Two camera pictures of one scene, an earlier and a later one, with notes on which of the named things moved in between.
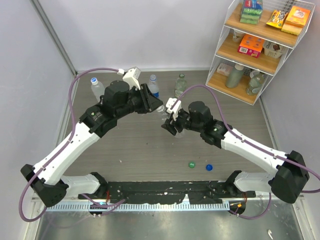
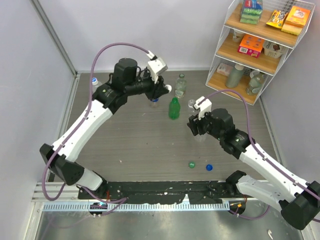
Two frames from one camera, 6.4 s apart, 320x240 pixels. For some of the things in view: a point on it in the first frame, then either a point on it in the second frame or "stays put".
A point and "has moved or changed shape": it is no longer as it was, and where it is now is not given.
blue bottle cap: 209,167 stays put
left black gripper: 149,102 → 159,88
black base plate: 169,192 stays put
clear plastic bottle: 165,115 has moved or changed shape
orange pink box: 251,45 stays put
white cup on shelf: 237,36 stays put
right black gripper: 170,127 → 193,124
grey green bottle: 234,76 stays put
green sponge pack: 252,11 stays put
